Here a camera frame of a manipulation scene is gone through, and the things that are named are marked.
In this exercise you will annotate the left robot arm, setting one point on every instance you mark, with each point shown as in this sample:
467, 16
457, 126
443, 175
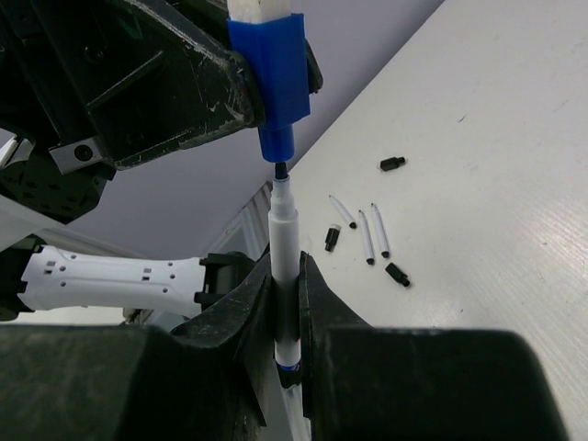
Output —
37, 276

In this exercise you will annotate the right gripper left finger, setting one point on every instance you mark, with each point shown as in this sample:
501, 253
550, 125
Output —
206, 380

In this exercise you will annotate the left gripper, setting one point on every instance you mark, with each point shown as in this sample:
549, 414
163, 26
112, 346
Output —
120, 83

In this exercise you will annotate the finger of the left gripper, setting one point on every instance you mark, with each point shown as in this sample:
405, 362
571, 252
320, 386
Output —
315, 78

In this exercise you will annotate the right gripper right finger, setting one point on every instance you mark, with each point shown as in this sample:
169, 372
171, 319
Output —
361, 382

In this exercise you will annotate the white pen black tip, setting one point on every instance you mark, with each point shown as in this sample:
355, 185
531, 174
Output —
383, 241

